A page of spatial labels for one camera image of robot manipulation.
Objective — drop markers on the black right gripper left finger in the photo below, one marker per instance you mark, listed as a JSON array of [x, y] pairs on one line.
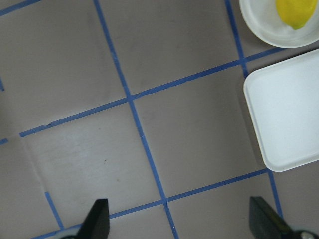
[[97, 223]]

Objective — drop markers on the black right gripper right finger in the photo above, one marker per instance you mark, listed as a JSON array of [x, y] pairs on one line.
[[265, 223]]

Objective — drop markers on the yellow lemon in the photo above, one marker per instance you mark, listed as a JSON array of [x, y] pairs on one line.
[[295, 13]]

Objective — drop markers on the white rectangular tray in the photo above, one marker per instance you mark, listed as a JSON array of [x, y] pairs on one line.
[[283, 102]]

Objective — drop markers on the white round plate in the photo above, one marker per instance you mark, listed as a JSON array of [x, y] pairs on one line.
[[263, 20]]

